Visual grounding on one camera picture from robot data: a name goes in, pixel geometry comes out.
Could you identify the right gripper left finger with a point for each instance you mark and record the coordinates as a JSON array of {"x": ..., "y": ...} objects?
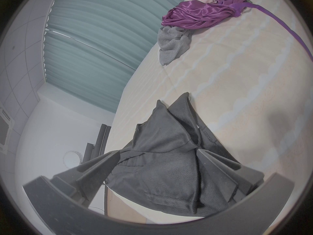
[{"x": 95, "y": 177}]

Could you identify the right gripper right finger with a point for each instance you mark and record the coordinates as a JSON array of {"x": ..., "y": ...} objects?
[{"x": 220, "y": 172}]

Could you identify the black T-shirt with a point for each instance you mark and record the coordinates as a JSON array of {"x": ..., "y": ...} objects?
[{"x": 159, "y": 168}]

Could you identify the bed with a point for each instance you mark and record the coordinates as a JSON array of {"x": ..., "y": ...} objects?
[{"x": 244, "y": 82}]

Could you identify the black dressing table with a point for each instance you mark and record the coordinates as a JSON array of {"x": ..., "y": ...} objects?
[{"x": 88, "y": 153}]

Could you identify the round mirror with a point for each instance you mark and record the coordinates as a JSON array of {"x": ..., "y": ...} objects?
[{"x": 72, "y": 158}]

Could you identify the black chest of drawers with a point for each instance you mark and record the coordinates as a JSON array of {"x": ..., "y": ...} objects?
[{"x": 102, "y": 138}]

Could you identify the white ceiling air vent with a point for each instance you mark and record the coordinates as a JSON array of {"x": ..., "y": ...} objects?
[{"x": 6, "y": 131}]

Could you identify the blue-green curtain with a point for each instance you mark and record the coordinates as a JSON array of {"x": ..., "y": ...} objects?
[
  {"x": 85, "y": 77},
  {"x": 110, "y": 16}
]

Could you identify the grey knit garment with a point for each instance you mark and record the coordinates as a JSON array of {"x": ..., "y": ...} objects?
[{"x": 171, "y": 43}]

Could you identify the purple satin garment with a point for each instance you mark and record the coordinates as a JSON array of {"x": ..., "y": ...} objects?
[{"x": 195, "y": 13}]

